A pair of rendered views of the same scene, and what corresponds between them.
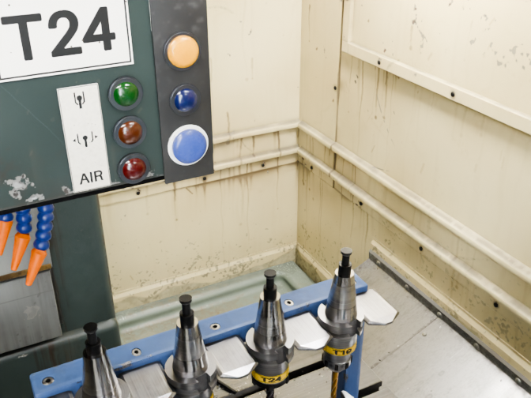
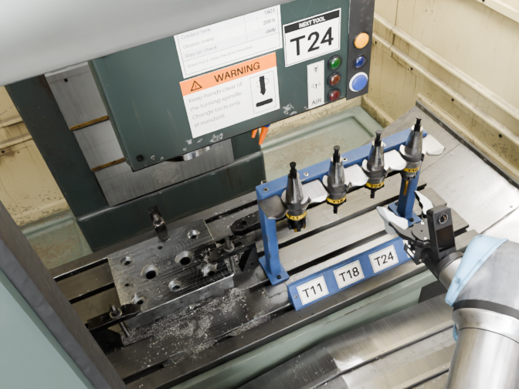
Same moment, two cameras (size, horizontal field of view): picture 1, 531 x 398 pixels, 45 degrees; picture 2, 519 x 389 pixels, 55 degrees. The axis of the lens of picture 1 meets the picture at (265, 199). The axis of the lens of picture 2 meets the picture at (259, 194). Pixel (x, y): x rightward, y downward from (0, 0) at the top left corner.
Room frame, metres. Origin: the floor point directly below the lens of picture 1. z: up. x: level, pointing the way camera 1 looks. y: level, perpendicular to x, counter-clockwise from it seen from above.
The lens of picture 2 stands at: (-0.26, 0.15, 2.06)
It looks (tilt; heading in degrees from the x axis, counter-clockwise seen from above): 45 degrees down; 9
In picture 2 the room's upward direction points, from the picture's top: 8 degrees counter-clockwise
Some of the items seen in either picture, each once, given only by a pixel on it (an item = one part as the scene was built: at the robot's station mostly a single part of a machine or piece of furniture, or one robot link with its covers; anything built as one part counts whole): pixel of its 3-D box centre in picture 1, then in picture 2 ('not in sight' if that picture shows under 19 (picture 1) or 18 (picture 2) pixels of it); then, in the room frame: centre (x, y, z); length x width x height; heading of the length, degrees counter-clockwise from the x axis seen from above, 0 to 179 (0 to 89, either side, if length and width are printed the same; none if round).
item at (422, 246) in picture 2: not in sight; (433, 248); (0.44, -0.11, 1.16); 0.12 x 0.08 x 0.09; 27
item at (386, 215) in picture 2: not in sight; (390, 224); (0.51, -0.03, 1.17); 0.09 x 0.03 x 0.06; 52
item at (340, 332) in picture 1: (340, 319); (412, 153); (0.70, -0.10, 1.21); 0.06 x 0.06 x 0.03
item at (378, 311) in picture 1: (374, 309); (431, 146); (0.73, -0.15, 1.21); 0.07 x 0.05 x 0.01; 27
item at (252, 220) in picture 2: not in sight; (271, 217); (0.75, 0.28, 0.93); 0.26 x 0.05 x 0.06; 122
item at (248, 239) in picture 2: not in sight; (232, 254); (0.57, 0.37, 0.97); 0.13 x 0.03 x 0.15; 117
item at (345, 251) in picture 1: (345, 261); (418, 122); (0.70, -0.10, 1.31); 0.02 x 0.02 x 0.03
